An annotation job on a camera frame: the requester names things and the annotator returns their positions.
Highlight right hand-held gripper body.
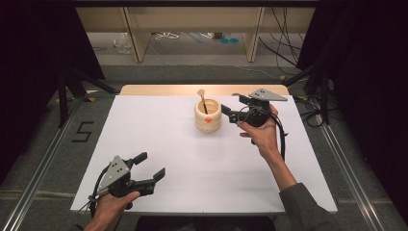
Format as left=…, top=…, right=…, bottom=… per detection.
left=236, top=88, right=289, bottom=128

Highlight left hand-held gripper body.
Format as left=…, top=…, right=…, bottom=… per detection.
left=96, top=154, right=157, bottom=198

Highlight cream wooden pot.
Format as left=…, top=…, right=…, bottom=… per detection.
left=193, top=98, right=223, bottom=133

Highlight person's right hand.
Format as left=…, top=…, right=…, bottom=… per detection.
left=236, top=104, right=283, bottom=160

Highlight person's left hand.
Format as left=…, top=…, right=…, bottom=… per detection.
left=91, top=190, right=142, bottom=223

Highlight white table board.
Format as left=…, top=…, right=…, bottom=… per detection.
left=69, top=94, right=339, bottom=216

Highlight person's dark lap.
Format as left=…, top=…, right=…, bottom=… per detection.
left=134, top=216, right=277, bottom=231

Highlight black metal stand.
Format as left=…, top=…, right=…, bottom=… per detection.
left=282, top=59, right=332, bottom=126
left=57, top=67, right=117, bottom=129

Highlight wooden table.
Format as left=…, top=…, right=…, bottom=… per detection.
left=119, top=84, right=291, bottom=96

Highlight light wooden shelf unit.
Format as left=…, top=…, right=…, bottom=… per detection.
left=75, top=6, right=317, bottom=64

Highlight clear plastic bag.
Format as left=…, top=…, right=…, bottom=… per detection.
left=112, top=32, right=134, bottom=55

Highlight black curtain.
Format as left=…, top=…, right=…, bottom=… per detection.
left=0, top=0, right=106, bottom=186
left=295, top=0, right=408, bottom=224

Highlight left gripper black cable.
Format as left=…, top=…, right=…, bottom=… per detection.
left=76, top=165, right=113, bottom=219

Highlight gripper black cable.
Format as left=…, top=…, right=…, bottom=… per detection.
left=76, top=165, right=113, bottom=219
left=240, top=105, right=290, bottom=162

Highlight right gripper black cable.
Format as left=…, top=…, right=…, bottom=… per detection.
left=240, top=105, right=290, bottom=162

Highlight black floor cables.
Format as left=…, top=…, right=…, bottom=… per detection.
left=293, top=95, right=325, bottom=128

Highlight hanging black cables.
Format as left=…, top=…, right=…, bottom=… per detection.
left=257, top=7, right=306, bottom=77

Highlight aluminium floor rail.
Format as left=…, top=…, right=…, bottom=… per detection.
left=316, top=95, right=387, bottom=231
left=0, top=95, right=85, bottom=231

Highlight white coiled cable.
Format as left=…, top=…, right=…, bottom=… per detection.
left=154, top=31, right=180, bottom=41

